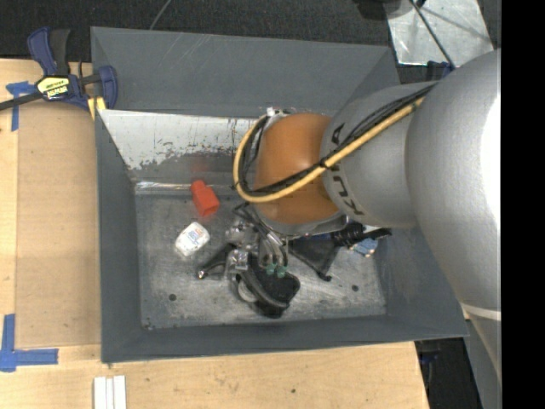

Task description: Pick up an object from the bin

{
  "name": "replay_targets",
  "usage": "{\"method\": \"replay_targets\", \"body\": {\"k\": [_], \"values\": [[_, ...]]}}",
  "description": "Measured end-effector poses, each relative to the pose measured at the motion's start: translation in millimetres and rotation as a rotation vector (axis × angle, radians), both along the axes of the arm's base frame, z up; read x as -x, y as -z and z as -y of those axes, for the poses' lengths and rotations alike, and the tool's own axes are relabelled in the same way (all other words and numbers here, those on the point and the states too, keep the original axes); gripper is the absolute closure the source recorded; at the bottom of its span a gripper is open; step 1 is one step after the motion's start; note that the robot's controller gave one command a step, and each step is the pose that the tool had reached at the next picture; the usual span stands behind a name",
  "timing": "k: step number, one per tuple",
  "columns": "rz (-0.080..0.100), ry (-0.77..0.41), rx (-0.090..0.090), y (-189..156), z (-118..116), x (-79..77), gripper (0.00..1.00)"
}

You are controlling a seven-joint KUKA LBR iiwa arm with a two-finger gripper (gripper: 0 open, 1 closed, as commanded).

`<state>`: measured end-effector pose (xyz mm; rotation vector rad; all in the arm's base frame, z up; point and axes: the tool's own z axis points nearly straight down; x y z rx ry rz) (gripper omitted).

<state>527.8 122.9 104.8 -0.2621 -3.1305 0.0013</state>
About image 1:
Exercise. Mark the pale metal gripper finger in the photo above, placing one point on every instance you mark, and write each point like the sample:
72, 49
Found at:
240, 260
235, 231

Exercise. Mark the small white plastic bottle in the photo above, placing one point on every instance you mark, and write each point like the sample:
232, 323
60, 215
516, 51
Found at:
192, 239

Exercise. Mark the red plastic cap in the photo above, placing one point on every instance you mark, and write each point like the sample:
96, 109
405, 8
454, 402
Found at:
204, 198

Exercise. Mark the black sunglasses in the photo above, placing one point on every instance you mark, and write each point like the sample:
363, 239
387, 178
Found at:
277, 292

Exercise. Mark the grey metal bin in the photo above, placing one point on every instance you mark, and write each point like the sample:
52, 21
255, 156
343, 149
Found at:
179, 279

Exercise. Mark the small blue and white packet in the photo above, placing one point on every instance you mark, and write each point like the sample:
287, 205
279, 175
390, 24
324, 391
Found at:
365, 247

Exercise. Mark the pale wood flat board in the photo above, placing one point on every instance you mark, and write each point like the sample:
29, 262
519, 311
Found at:
55, 228

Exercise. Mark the black cylinder on white bracket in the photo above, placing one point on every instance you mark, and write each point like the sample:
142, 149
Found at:
357, 232

